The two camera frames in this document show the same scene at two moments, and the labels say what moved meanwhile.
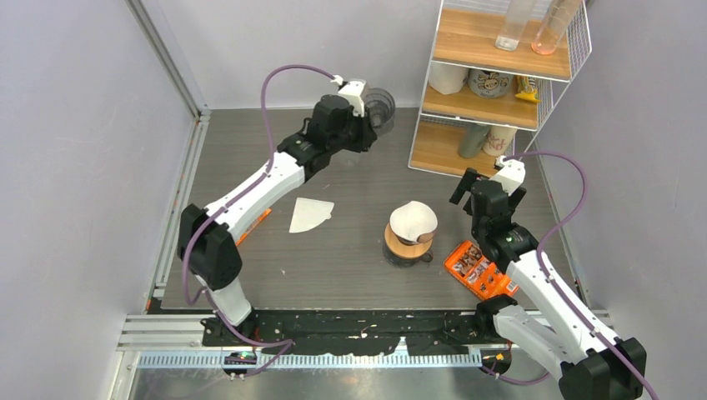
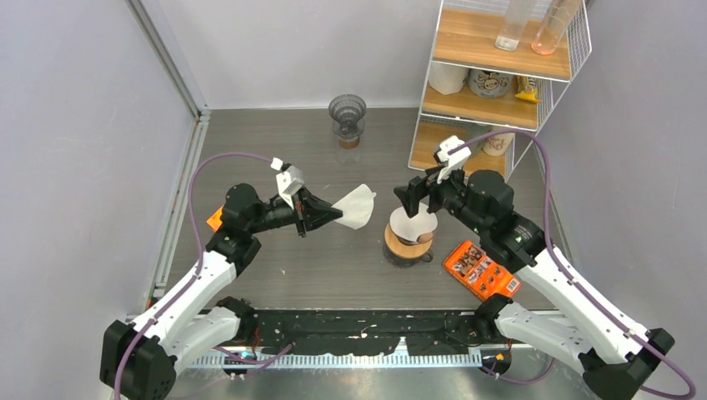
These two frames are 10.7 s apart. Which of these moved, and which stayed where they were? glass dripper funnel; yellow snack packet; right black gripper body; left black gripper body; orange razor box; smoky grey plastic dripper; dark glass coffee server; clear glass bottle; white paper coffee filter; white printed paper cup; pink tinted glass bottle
Moved: smoky grey plastic dripper; left black gripper body; right black gripper body
Stayed: orange razor box; white paper coffee filter; white printed paper cup; yellow snack packet; clear glass bottle; pink tinted glass bottle; dark glass coffee server; glass dripper funnel
